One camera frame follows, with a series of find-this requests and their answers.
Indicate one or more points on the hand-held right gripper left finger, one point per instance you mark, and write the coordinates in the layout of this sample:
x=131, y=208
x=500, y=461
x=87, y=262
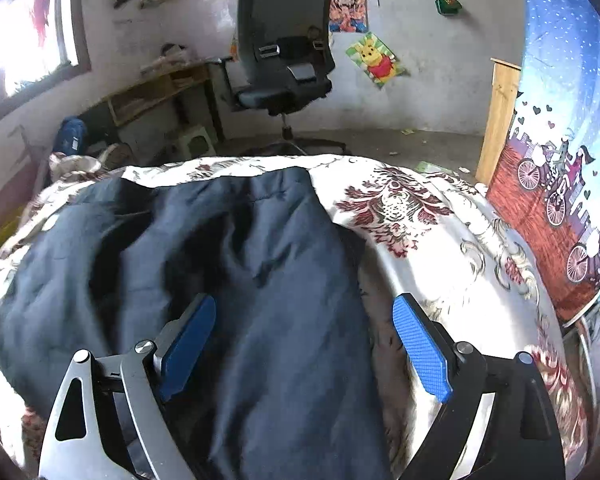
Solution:
x=187, y=345

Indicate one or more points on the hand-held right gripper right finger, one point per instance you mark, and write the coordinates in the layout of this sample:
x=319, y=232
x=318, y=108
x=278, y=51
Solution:
x=425, y=345

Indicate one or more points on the navy padded jacket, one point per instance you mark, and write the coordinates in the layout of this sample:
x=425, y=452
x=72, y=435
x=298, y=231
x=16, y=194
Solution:
x=255, y=285

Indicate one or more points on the floral blanket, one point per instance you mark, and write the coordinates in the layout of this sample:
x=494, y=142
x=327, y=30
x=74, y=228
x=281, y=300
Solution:
x=430, y=240

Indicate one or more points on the green paper scrap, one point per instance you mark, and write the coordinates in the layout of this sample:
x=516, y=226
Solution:
x=432, y=168

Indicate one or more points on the brown checkered bag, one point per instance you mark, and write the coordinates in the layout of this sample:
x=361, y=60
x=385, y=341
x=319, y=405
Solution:
x=117, y=156

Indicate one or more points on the green plastic stool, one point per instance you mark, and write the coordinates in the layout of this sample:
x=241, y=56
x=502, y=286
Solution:
x=197, y=137

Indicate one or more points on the wooden cabinet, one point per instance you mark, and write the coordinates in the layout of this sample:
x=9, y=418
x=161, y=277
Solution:
x=502, y=120

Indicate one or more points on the blue backpack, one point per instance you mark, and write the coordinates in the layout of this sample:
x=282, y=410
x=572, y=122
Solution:
x=72, y=135

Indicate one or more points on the wooden desk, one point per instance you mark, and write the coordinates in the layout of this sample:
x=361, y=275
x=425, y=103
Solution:
x=150, y=82

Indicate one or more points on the black office chair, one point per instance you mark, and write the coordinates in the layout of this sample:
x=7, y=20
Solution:
x=280, y=95

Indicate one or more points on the pale clutter pile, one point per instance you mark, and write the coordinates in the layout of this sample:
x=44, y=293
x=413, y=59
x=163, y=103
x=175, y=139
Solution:
x=167, y=57

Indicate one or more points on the yellow bear poster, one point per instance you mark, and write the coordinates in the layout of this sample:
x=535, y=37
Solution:
x=377, y=60

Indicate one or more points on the blue printed curtain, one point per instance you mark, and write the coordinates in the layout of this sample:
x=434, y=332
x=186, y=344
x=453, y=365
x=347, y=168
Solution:
x=560, y=85

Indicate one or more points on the green hanging pouch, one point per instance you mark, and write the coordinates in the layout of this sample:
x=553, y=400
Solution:
x=448, y=6

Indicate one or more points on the cartoon character poster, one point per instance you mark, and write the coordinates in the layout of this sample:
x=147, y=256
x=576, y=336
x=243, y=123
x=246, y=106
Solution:
x=348, y=10

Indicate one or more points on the window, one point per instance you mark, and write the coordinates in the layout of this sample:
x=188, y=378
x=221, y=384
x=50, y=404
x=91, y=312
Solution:
x=20, y=35

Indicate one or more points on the red hanging garment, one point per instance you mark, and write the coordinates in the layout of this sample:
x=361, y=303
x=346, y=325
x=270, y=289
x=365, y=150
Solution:
x=40, y=10

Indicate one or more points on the small wall rack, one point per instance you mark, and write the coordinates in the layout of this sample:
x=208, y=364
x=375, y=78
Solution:
x=160, y=0

